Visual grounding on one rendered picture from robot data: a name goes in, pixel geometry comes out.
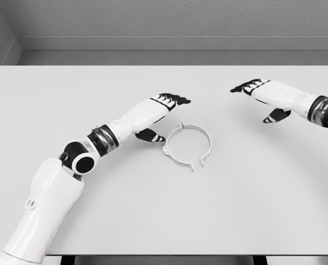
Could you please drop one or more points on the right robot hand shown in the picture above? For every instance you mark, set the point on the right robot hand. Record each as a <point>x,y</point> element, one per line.
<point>274,95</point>

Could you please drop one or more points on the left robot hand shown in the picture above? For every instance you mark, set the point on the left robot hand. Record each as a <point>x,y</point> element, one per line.
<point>150,110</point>

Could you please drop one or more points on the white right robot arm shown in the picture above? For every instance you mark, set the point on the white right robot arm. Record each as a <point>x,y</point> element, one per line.
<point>322,109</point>

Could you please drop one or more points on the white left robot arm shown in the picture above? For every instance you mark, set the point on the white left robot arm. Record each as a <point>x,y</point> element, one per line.
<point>53,187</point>

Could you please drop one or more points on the white pipe clamp half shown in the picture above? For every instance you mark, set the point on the white pipe clamp half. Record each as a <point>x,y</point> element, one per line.
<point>210,143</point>
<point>168,142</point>

